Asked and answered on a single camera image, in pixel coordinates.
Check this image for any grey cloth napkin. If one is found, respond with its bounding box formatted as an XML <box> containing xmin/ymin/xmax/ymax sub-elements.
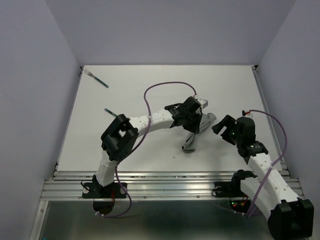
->
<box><xmin>181</xmin><ymin>112</ymin><xmax>217</xmax><ymax>154</ymax></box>

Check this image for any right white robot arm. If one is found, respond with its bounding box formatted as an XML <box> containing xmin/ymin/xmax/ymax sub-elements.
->
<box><xmin>212</xmin><ymin>112</ymin><xmax>314</xmax><ymax>240</ymax></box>

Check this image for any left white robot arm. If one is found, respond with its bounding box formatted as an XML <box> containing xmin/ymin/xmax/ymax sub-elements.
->
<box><xmin>89</xmin><ymin>96</ymin><xmax>208</xmax><ymax>197</ymax></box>

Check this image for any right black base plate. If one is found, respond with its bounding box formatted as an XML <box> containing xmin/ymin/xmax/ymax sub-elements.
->
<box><xmin>211</xmin><ymin>181</ymin><xmax>246</xmax><ymax>198</ymax></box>

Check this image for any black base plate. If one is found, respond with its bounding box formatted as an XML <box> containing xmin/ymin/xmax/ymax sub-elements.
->
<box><xmin>80</xmin><ymin>182</ymin><xmax>127</xmax><ymax>199</ymax></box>
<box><xmin>211</xmin><ymin>181</ymin><xmax>246</xmax><ymax>198</ymax></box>

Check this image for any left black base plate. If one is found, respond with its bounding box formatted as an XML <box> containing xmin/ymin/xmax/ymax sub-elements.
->
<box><xmin>80</xmin><ymin>182</ymin><xmax>127</xmax><ymax>199</ymax></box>

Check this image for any aluminium rail frame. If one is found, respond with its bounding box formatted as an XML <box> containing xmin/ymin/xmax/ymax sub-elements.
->
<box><xmin>29</xmin><ymin>65</ymin><xmax>311</xmax><ymax>240</ymax></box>

